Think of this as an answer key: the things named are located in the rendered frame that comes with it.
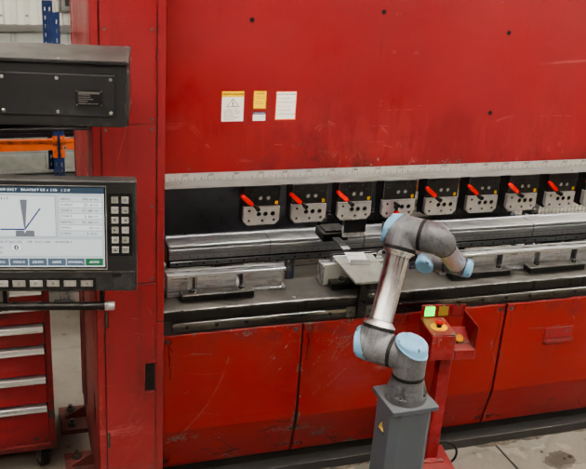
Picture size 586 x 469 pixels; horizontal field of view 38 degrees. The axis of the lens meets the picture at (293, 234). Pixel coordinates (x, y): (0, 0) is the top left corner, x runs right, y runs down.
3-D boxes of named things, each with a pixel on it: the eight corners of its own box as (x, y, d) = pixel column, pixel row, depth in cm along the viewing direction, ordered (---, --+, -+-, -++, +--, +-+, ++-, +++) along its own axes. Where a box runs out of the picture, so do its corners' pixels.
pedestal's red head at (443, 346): (429, 361, 351) (434, 322, 344) (416, 341, 365) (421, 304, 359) (473, 359, 355) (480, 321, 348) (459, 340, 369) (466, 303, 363)
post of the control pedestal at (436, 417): (425, 460, 377) (441, 354, 357) (421, 452, 382) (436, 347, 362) (436, 459, 378) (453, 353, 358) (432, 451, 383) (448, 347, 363)
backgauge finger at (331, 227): (334, 255, 365) (335, 244, 363) (314, 233, 388) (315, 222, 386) (360, 253, 369) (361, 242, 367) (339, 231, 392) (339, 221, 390)
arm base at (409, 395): (433, 405, 299) (437, 381, 296) (395, 410, 294) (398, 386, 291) (414, 382, 312) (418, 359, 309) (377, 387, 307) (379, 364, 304)
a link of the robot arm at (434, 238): (456, 222, 292) (477, 258, 336) (426, 215, 297) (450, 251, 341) (446, 254, 290) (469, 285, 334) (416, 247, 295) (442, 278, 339)
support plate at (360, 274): (355, 285, 337) (355, 282, 337) (332, 259, 360) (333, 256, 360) (396, 281, 343) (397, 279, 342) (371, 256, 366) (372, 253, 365)
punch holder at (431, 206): (423, 215, 363) (428, 179, 357) (415, 208, 370) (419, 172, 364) (455, 214, 367) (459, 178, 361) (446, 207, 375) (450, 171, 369)
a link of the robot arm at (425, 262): (440, 265, 330) (449, 247, 337) (412, 258, 335) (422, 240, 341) (440, 279, 335) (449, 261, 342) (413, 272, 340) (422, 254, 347)
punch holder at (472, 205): (465, 213, 369) (470, 177, 363) (456, 207, 376) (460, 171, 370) (495, 211, 374) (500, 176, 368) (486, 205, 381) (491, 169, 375)
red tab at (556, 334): (545, 343, 395) (547, 329, 393) (542, 341, 397) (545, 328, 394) (572, 340, 400) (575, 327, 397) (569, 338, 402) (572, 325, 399)
